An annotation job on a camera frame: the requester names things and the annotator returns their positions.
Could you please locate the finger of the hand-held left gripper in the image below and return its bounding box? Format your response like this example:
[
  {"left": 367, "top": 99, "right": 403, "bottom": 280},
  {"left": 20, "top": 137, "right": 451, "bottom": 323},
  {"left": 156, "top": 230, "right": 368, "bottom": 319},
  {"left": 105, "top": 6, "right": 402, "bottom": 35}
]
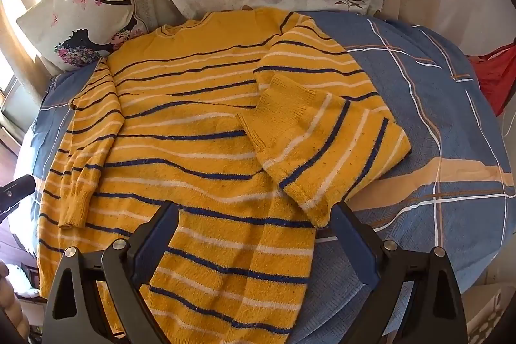
[{"left": 0, "top": 175, "right": 35, "bottom": 224}]

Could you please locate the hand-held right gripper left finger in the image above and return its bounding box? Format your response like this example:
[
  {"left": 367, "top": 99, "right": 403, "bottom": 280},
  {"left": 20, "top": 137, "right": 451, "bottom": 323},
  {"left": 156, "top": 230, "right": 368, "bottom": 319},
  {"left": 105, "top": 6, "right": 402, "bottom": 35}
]
[{"left": 42, "top": 201, "right": 180, "bottom": 344}]

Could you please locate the yellow striped sweater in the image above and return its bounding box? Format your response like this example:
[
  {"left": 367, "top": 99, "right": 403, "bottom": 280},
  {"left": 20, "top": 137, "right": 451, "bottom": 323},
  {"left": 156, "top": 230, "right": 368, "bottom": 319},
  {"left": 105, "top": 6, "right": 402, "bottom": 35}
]
[{"left": 37, "top": 7, "right": 412, "bottom": 344}]

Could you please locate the person's left hand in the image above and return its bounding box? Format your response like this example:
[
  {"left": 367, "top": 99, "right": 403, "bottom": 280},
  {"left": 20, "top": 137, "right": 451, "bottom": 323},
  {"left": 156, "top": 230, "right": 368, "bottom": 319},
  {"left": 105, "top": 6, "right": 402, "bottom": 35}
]
[{"left": 0, "top": 261, "right": 31, "bottom": 340}]

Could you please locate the white cloth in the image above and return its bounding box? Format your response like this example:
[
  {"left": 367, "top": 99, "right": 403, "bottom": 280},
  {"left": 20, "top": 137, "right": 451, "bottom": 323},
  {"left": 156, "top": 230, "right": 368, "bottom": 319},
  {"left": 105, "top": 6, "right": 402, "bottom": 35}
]
[{"left": 8, "top": 263, "right": 41, "bottom": 300}]

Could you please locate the red cloth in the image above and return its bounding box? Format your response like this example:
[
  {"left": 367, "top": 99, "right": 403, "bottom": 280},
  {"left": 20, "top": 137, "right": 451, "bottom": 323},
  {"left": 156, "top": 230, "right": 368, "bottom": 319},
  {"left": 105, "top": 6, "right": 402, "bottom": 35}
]
[{"left": 468, "top": 39, "right": 516, "bottom": 115}]

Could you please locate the figure print cushion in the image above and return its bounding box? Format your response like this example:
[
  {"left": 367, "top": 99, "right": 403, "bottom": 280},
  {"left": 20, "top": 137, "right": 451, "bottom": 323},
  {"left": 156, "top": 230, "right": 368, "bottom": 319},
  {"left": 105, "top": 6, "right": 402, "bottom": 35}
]
[{"left": 16, "top": 0, "right": 152, "bottom": 72}]

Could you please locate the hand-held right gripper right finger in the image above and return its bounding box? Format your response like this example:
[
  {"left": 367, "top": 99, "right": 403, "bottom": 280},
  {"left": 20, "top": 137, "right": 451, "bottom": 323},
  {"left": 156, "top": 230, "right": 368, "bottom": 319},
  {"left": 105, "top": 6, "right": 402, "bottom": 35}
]
[{"left": 330, "top": 202, "right": 468, "bottom": 344}]

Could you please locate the blue plaid bedsheet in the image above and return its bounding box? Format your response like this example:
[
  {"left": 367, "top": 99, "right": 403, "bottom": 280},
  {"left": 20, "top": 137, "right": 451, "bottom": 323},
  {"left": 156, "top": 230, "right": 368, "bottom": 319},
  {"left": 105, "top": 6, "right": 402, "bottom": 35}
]
[{"left": 16, "top": 11, "right": 516, "bottom": 344}]

